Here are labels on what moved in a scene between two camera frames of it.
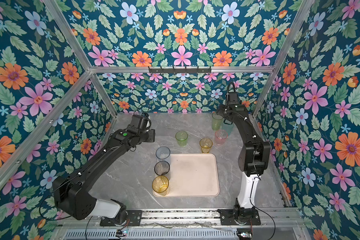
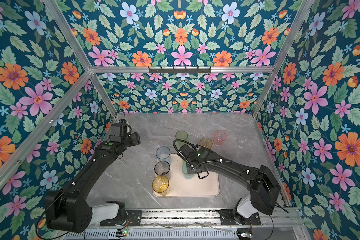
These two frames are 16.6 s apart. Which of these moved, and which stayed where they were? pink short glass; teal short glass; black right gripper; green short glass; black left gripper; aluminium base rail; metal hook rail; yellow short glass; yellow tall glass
Moved: black right gripper; teal short glass; black left gripper
Stayed: pink short glass; yellow short glass; metal hook rail; aluminium base rail; yellow tall glass; green short glass
